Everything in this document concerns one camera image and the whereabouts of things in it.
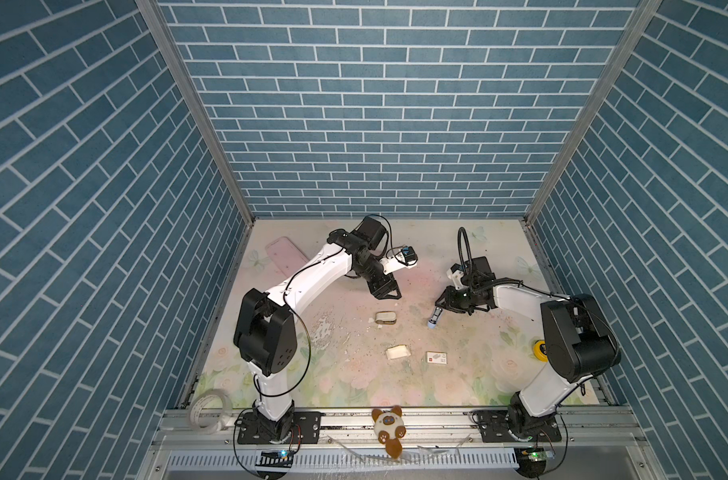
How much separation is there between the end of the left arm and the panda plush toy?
0.30 meters

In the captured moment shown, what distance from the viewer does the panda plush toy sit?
28.2 inches

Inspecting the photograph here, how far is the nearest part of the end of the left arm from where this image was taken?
63cm
